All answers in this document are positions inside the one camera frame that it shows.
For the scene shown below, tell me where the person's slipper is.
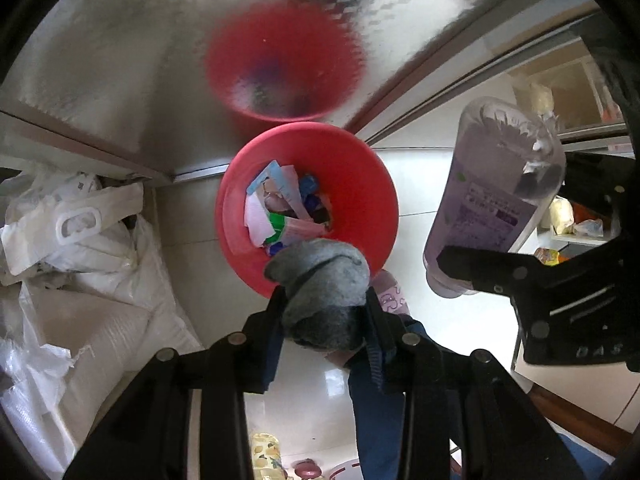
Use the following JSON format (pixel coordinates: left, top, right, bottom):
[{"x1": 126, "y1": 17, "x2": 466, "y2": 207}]
[{"x1": 325, "y1": 269, "x2": 412, "y2": 367}]

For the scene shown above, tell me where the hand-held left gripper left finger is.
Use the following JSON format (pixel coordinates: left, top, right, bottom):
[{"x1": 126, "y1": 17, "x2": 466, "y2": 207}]
[{"x1": 65, "y1": 287, "x2": 290, "y2": 480}]

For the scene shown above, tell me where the green white cardboard box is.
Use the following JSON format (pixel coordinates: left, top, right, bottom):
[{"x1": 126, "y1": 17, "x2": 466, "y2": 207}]
[{"x1": 264, "y1": 211, "x2": 326, "y2": 247}]

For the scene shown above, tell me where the white woven sack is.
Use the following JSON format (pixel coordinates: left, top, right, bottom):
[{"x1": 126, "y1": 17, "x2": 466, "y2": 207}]
[{"x1": 0, "y1": 217, "x2": 203, "y2": 480}]

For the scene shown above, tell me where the grey cloth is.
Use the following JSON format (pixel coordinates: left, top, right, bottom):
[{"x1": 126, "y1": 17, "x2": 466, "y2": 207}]
[{"x1": 264, "y1": 241, "x2": 372, "y2": 352}]

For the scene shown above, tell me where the translucent plastic bag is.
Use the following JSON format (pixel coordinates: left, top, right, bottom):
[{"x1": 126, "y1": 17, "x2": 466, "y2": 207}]
[{"x1": 0, "y1": 170, "x2": 146, "y2": 277}]

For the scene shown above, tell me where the clear plastic bottle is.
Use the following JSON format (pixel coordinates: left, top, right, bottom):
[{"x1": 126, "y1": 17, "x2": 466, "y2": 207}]
[{"x1": 422, "y1": 97, "x2": 567, "y2": 300}]

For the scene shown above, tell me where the person's leg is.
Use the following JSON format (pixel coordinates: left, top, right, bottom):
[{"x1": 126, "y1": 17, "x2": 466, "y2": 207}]
[{"x1": 347, "y1": 320, "x2": 463, "y2": 480}]

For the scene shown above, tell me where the red plastic bin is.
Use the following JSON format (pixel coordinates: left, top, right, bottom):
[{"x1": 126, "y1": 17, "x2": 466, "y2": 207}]
[{"x1": 215, "y1": 122, "x2": 400, "y2": 298}]

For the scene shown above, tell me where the yellow plastic bag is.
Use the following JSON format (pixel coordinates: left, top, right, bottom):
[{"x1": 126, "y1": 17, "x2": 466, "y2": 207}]
[{"x1": 547, "y1": 197, "x2": 576, "y2": 236}]

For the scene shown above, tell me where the steel cabinet door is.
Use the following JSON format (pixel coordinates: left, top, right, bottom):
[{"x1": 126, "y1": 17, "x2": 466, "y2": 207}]
[{"x1": 0, "y1": 0, "x2": 576, "y2": 183}]

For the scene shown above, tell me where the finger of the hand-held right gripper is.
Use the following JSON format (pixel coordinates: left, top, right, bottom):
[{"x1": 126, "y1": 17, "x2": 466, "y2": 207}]
[
  {"x1": 564, "y1": 152, "x2": 634, "y2": 233},
  {"x1": 436, "y1": 239, "x2": 627, "y2": 302}
]

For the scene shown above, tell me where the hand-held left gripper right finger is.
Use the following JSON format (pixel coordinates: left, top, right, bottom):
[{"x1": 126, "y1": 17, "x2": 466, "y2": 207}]
[{"x1": 364, "y1": 285, "x2": 583, "y2": 480}]

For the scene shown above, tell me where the light blue box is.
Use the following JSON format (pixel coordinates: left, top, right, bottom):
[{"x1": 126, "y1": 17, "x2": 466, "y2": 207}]
[{"x1": 246, "y1": 160, "x2": 282, "y2": 197}]

